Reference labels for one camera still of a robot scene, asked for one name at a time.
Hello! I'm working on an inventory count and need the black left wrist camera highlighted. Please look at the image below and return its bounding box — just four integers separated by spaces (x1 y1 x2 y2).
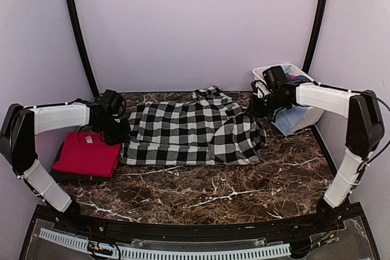
97 90 126 119

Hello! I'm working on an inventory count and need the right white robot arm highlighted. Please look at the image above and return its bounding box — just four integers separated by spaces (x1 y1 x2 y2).
249 83 385 208

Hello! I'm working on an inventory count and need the black frame post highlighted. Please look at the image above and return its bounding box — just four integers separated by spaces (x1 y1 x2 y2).
66 0 99 97
302 0 327 74

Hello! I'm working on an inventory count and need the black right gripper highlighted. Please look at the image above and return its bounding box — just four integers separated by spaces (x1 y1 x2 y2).
245 91 288 118

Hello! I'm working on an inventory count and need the light blue cloth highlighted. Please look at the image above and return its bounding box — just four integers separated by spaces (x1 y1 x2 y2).
271 105 308 136

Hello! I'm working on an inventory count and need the right black frame post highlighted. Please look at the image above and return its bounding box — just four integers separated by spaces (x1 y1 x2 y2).
302 0 327 74

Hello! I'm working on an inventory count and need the black front rail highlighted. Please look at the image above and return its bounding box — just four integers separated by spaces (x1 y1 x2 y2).
46 211 339 243

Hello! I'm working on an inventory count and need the white plastic laundry bin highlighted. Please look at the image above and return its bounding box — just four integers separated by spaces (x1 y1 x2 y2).
252 63 324 126

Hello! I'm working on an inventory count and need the blue garment in bin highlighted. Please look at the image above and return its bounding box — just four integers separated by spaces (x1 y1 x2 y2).
283 65 313 84

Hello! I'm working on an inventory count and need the left black frame post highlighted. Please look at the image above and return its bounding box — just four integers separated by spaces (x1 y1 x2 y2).
66 0 99 97

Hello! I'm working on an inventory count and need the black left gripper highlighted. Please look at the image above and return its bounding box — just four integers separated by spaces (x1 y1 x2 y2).
95 116 131 146

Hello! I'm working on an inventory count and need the folded red t-shirt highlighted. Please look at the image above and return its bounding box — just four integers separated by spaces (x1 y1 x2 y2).
52 132 121 178

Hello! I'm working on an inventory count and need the white slotted cable duct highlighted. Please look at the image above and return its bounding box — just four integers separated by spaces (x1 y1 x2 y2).
39 228 291 259

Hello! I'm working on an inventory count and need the black white plaid shirt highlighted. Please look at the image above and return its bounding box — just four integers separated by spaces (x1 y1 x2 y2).
121 86 266 166

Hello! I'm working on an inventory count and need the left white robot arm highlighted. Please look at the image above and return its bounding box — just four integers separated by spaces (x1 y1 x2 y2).
1 99 126 233

